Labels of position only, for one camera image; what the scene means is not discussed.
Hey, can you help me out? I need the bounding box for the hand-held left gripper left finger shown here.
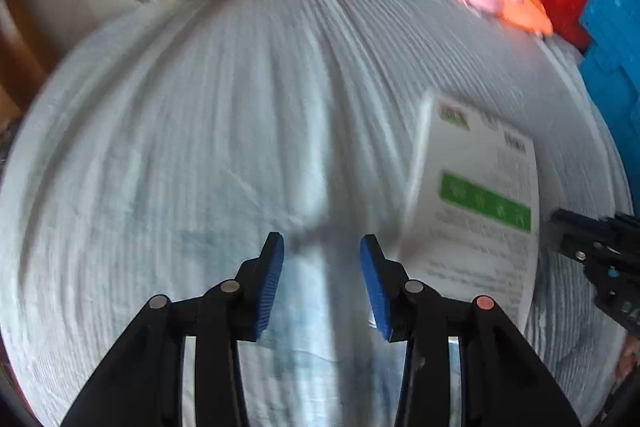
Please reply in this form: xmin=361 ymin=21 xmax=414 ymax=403
xmin=60 ymin=232 xmax=286 ymax=427

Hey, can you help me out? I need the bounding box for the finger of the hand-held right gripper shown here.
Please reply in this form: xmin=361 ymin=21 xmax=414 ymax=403
xmin=549 ymin=208 xmax=628 ymax=262

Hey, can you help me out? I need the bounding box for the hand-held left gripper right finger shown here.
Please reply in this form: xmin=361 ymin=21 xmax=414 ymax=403
xmin=360 ymin=234 xmax=583 ymax=427

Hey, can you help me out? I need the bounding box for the white box green label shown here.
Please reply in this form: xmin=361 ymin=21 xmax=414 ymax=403
xmin=367 ymin=91 xmax=542 ymax=334

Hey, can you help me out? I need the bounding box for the blue plastic crate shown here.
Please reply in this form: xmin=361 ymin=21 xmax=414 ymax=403
xmin=578 ymin=0 xmax=640 ymax=154

